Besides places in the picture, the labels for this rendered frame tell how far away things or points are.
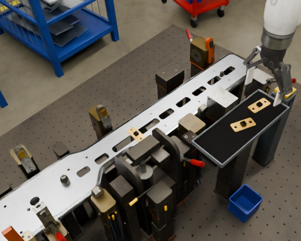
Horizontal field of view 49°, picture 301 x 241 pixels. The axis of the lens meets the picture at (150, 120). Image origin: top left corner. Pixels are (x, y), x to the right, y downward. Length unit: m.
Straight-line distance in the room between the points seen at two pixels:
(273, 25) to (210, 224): 0.86
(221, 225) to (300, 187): 0.42
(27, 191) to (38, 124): 0.69
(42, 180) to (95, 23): 2.54
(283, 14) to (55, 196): 0.96
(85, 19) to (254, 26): 1.82
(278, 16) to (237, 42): 2.61
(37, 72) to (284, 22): 2.79
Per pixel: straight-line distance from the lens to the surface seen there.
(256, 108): 1.28
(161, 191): 1.13
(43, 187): 1.33
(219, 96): 1.37
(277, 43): 1.06
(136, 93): 1.99
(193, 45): 1.72
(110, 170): 1.31
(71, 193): 1.28
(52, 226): 1.13
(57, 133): 1.88
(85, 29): 3.57
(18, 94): 3.32
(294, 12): 1.01
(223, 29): 3.77
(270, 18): 1.02
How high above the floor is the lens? 2.07
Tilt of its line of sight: 48 degrees down
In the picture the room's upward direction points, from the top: 5 degrees counter-clockwise
